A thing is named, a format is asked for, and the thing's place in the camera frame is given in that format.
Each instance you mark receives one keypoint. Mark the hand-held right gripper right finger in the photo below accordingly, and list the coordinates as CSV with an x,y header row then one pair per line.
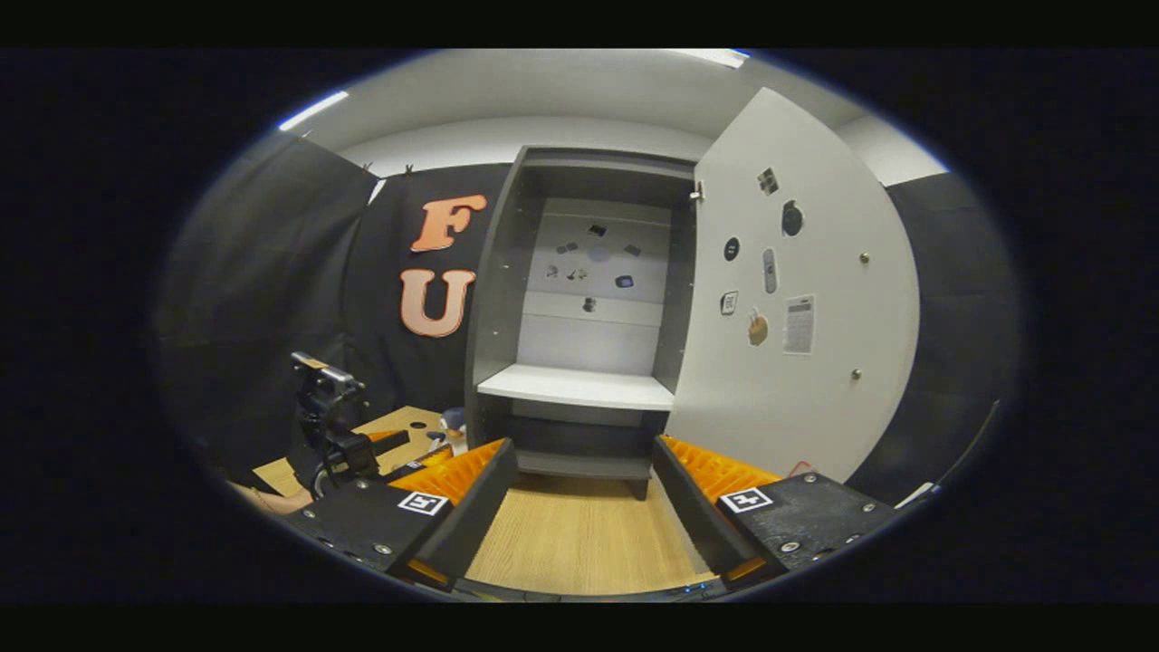
x,y
688,512

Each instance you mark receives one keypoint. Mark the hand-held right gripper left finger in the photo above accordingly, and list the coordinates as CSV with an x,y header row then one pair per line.
x,y
475,516

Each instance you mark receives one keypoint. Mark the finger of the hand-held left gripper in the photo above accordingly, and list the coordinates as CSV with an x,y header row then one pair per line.
x,y
426,460
387,436

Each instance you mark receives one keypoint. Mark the white cabinet door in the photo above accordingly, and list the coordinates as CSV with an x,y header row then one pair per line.
x,y
815,407

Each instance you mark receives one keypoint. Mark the grey cabinet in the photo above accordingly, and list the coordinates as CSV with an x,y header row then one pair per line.
x,y
493,299

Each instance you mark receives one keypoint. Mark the white cabinet shelf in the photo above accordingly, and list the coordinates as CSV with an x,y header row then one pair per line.
x,y
579,387

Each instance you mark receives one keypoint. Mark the metal door hinge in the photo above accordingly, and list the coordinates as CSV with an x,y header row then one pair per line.
x,y
696,192

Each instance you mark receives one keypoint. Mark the small penguin toy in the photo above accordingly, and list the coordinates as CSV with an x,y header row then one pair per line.
x,y
453,421

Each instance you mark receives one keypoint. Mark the black backdrop cloth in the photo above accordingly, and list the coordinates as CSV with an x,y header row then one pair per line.
x,y
272,272

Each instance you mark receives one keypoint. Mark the white flat board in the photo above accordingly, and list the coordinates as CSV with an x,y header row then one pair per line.
x,y
916,495

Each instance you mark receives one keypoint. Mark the ceiling light panel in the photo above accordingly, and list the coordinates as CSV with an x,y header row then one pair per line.
x,y
312,110
720,58

